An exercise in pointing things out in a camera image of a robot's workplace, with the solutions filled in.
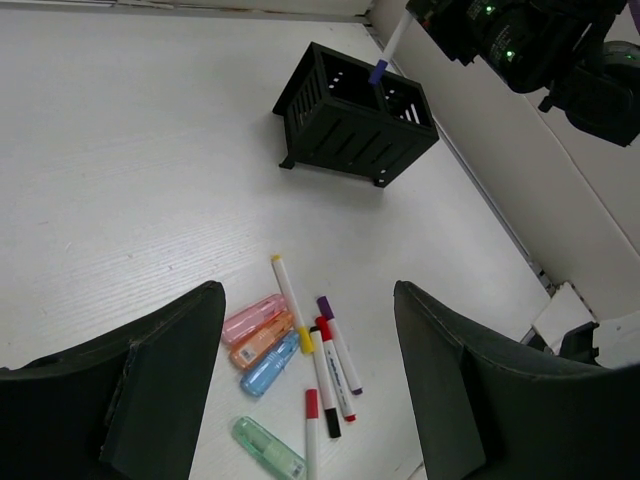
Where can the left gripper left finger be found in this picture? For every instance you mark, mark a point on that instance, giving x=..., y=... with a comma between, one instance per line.
x=127, y=404

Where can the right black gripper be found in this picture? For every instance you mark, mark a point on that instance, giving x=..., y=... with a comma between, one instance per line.
x=528, y=44

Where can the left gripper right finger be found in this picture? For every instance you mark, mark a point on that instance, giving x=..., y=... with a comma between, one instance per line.
x=488, y=407

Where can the purple capped marker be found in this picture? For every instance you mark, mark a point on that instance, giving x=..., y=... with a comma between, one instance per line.
x=353, y=380

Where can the blue capped marker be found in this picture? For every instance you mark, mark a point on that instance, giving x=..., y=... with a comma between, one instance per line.
x=390, y=48

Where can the black capped marker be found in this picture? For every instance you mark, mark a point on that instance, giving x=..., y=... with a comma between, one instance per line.
x=324, y=384

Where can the red capped marker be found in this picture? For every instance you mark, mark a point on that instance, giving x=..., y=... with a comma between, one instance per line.
x=336, y=372

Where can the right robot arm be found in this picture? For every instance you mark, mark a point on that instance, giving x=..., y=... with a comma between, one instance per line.
x=600, y=95

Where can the blue highlighter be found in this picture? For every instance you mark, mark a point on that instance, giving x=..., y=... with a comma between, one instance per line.
x=260, y=378

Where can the orange highlighter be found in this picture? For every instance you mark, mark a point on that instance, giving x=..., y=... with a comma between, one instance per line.
x=253, y=347

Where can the green highlighter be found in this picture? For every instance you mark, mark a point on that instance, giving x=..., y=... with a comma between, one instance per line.
x=269, y=451

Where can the pink highlighter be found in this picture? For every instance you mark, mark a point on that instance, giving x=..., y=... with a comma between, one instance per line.
x=248, y=320

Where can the long red marker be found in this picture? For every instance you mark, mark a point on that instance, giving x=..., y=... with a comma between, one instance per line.
x=311, y=434

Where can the yellow capped marker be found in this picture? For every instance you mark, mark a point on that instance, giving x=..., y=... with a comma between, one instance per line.
x=287, y=291

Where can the black slatted pen holder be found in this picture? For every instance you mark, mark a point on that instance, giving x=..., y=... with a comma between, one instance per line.
x=335, y=119

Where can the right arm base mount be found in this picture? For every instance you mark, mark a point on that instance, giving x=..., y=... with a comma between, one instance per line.
x=616, y=340

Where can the aluminium rail right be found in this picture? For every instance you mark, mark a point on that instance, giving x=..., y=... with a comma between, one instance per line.
x=538, y=271

